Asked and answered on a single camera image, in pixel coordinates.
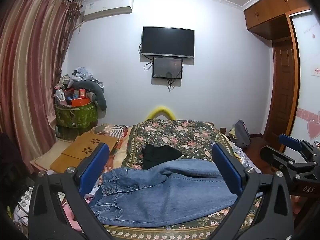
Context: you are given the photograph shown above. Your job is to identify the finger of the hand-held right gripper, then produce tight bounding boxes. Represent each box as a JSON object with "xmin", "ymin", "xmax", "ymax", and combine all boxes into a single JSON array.
[
  {"xmin": 259, "ymin": 146, "xmax": 294, "ymax": 173},
  {"xmin": 278, "ymin": 133, "xmax": 312, "ymax": 154}
]

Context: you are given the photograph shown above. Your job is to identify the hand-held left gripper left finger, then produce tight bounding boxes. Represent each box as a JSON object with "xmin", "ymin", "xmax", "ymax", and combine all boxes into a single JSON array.
[{"xmin": 28, "ymin": 142, "xmax": 115, "ymax": 240}]

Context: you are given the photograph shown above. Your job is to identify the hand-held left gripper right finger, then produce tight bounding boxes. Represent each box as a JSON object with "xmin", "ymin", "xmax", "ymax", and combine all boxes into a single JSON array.
[{"xmin": 211, "ymin": 142, "xmax": 294, "ymax": 240}]

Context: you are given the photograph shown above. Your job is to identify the blue denim pants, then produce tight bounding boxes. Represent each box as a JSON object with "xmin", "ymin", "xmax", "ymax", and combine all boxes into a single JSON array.
[{"xmin": 88, "ymin": 159, "xmax": 263, "ymax": 228}]

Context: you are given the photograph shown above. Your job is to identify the wooden lap desk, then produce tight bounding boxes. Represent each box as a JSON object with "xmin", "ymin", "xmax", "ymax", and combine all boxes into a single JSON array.
[{"xmin": 49, "ymin": 132, "xmax": 120, "ymax": 173}]

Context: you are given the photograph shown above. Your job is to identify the orange striped blanket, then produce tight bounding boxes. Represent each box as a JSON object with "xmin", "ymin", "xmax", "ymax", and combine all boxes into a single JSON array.
[{"xmin": 87, "ymin": 123, "xmax": 133, "ymax": 170}]

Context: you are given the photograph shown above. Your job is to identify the grey backpack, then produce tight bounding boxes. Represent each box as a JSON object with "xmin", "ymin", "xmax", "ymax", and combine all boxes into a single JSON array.
[{"xmin": 229, "ymin": 119, "xmax": 252, "ymax": 148}]

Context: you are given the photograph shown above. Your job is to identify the floral patterned blanket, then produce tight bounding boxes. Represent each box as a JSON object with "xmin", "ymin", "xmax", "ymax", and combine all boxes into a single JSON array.
[{"xmin": 100, "ymin": 119, "xmax": 265, "ymax": 240}]

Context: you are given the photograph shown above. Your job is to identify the beige board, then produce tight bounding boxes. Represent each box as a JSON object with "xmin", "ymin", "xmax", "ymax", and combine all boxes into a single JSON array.
[{"xmin": 30, "ymin": 140, "xmax": 74, "ymax": 172}]

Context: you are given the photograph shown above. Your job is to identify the orange cardboard box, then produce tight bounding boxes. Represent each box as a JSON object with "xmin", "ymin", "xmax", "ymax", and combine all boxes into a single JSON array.
[{"xmin": 65, "ymin": 88, "xmax": 91, "ymax": 107}]

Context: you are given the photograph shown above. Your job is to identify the black cloth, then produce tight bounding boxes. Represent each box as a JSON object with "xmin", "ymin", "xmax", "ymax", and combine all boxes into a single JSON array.
[{"xmin": 141, "ymin": 144, "xmax": 183, "ymax": 170}]

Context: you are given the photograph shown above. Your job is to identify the grey plush pillow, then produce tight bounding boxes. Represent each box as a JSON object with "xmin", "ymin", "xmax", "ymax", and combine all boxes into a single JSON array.
[{"xmin": 72, "ymin": 79, "xmax": 107, "ymax": 110}]

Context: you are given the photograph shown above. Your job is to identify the white heart-print wardrobe door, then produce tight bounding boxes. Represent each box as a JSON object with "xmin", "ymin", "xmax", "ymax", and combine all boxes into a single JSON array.
[{"xmin": 290, "ymin": 11, "xmax": 320, "ymax": 147}]

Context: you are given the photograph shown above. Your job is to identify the pink cloth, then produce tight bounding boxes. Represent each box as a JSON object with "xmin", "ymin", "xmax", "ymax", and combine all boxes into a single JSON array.
[{"xmin": 59, "ymin": 182, "xmax": 100, "ymax": 233}]

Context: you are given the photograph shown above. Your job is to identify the pile of clothes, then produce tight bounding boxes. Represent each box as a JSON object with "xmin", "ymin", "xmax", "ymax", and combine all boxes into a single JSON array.
[{"xmin": 54, "ymin": 66, "xmax": 103, "ymax": 105}]

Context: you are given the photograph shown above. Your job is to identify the dark cloth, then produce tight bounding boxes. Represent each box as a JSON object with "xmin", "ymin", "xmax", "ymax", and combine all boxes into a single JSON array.
[{"xmin": 0, "ymin": 132, "xmax": 34, "ymax": 205}]

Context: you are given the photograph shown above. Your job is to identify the pile of white papers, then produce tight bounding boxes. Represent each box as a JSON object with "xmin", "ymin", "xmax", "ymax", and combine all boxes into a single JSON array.
[{"xmin": 12, "ymin": 186, "xmax": 34, "ymax": 227}]

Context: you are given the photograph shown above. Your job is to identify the striped pink curtain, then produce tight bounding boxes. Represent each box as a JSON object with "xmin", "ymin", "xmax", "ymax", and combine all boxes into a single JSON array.
[{"xmin": 0, "ymin": 0, "xmax": 83, "ymax": 173}]

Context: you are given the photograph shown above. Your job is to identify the wooden overhead cabinet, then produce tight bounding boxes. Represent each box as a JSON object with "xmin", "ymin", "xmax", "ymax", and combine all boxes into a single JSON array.
[{"xmin": 243, "ymin": 0, "xmax": 310, "ymax": 41}]

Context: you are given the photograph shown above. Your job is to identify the white air conditioner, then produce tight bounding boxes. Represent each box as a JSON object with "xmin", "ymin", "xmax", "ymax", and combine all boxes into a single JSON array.
[{"xmin": 82, "ymin": 0, "xmax": 134, "ymax": 21}]

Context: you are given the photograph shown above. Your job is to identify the yellow curved bed rail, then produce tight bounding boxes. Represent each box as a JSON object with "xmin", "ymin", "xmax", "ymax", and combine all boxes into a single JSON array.
[{"xmin": 145, "ymin": 105, "xmax": 176, "ymax": 120}]

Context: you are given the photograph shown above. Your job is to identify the small wall-mounted monitor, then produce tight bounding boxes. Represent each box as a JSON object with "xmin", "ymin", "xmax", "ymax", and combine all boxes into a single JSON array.
[{"xmin": 152, "ymin": 56, "xmax": 184, "ymax": 80}]

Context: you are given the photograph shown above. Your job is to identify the wall-mounted black television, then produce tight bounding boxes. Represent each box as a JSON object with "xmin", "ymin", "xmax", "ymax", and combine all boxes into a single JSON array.
[{"xmin": 140, "ymin": 26, "xmax": 195, "ymax": 59}]

